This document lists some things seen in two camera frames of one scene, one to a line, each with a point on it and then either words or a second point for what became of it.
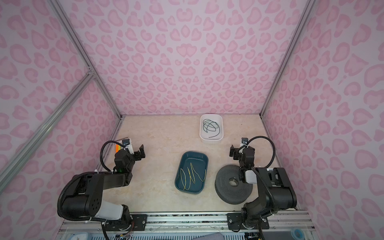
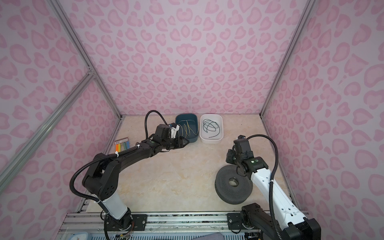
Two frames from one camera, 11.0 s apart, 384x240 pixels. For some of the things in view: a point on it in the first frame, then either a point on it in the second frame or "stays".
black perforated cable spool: x=229 y=187 stays
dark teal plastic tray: x=191 y=172 to x=188 y=124
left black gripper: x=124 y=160 to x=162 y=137
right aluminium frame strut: x=297 y=32 stays
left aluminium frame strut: x=80 y=46 stays
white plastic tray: x=211 y=128 stays
